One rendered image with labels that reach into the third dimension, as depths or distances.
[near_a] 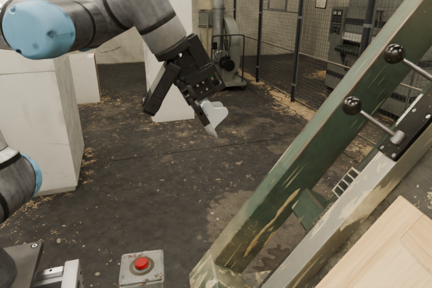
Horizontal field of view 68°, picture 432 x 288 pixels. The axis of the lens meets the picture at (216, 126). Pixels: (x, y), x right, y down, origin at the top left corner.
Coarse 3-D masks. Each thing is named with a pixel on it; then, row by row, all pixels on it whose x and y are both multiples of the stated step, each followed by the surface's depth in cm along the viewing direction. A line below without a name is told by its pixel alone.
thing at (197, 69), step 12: (192, 36) 59; (180, 48) 57; (192, 48) 59; (180, 60) 60; (192, 60) 60; (204, 60) 60; (180, 72) 60; (192, 72) 61; (204, 72) 59; (216, 72) 60; (180, 84) 60; (192, 84) 60; (204, 84) 62; (216, 84) 62; (192, 96) 60; (204, 96) 62
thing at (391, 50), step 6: (390, 48) 59; (396, 48) 58; (402, 48) 58; (384, 54) 60; (390, 54) 59; (396, 54) 58; (402, 54) 58; (384, 60) 61; (390, 60) 59; (396, 60) 59; (402, 60) 59; (408, 60) 59; (408, 66) 60; (414, 66) 59; (420, 72) 59; (426, 72) 59; (426, 78) 59
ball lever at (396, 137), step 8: (352, 96) 62; (344, 104) 62; (352, 104) 61; (360, 104) 61; (352, 112) 61; (360, 112) 62; (368, 120) 62; (376, 120) 62; (384, 128) 61; (392, 136) 61; (400, 136) 60
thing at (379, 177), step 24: (384, 168) 62; (408, 168) 61; (360, 192) 64; (384, 192) 62; (336, 216) 66; (360, 216) 64; (312, 240) 68; (336, 240) 65; (288, 264) 70; (312, 264) 66
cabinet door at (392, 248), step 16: (400, 208) 57; (416, 208) 55; (384, 224) 58; (400, 224) 56; (416, 224) 54; (368, 240) 59; (384, 240) 57; (400, 240) 55; (416, 240) 52; (352, 256) 60; (368, 256) 58; (384, 256) 56; (400, 256) 54; (416, 256) 51; (336, 272) 62; (352, 272) 59; (368, 272) 56; (384, 272) 54; (400, 272) 52; (416, 272) 50
